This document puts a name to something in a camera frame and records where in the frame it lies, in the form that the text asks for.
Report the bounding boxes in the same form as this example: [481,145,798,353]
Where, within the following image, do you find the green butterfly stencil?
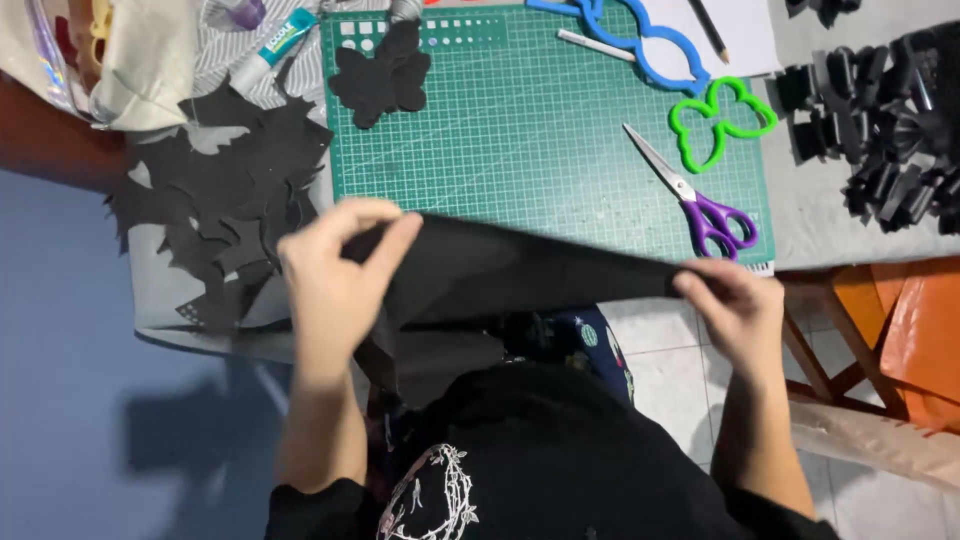
[668,75,780,175]

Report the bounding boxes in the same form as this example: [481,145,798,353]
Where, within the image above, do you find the purple handled scissors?
[621,122,759,261]

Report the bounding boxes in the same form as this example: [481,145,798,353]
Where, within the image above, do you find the black felt butterfly cutout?
[327,18,433,131]

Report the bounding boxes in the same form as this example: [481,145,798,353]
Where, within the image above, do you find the green cutting mat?
[320,2,777,273]

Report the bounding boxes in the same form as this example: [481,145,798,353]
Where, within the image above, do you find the black felt sheet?
[339,213,695,410]

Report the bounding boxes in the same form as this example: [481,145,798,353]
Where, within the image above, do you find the beige cloth bag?
[0,0,226,133]

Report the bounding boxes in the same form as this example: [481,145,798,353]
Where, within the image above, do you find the white paper sheet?
[634,0,784,81]

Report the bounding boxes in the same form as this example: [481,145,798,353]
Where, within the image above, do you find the pile of black felt bows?
[772,18,960,235]

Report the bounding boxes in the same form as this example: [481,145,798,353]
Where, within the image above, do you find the person's patterned dark trousers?
[495,303,637,410]

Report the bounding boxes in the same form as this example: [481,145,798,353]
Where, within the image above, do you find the white pen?
[555,28,638,63]

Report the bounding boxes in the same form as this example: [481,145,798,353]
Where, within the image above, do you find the blue butterfly stencil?
[525,0,712,96]

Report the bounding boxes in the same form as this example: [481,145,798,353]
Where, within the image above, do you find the person's black printed shirt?
[264,361,841,540]

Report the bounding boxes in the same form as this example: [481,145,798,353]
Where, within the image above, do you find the pile of black felt scraps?
[105,56,336,336]

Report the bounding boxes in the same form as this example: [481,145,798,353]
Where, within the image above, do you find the white glue stick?
[228,7,321,97]

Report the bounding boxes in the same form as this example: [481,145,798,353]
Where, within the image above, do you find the black pencil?
[687,0,731,65]

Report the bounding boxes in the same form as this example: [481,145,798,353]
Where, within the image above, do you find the wooden stool with orange bag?
[777,256,960,436]

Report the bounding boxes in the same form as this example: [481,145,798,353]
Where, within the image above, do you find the person's left hand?
[276,197,425,369]

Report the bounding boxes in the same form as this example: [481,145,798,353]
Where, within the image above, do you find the purple capped bottle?
[201,0,268,33]

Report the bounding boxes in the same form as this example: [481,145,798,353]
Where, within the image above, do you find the person's right hand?
[671,257,786,385]

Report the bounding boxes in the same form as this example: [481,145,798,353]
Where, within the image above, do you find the grey striped cloth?
[191,0,391,114]

